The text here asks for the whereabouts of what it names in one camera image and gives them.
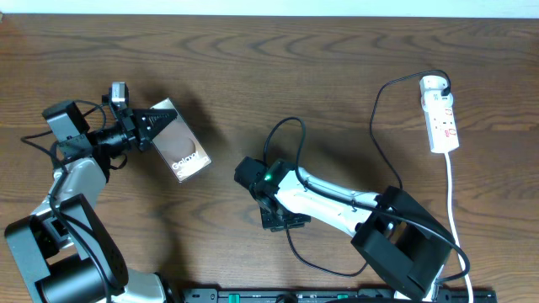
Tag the white USB wall charger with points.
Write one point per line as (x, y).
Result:
(433, 90)

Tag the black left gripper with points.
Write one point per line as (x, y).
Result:
(141, 131)

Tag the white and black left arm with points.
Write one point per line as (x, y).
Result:
(62, 249)

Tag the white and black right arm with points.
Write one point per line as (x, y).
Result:
(405, 245)

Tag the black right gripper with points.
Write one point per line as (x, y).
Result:
(269, 222)

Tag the white surge protector power strip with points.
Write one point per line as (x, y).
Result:
(440, 122)

